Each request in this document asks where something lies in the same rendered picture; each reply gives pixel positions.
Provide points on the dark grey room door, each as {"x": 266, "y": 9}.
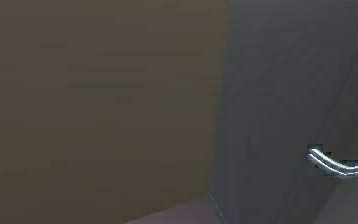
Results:
{"x": 352, "y": 113}

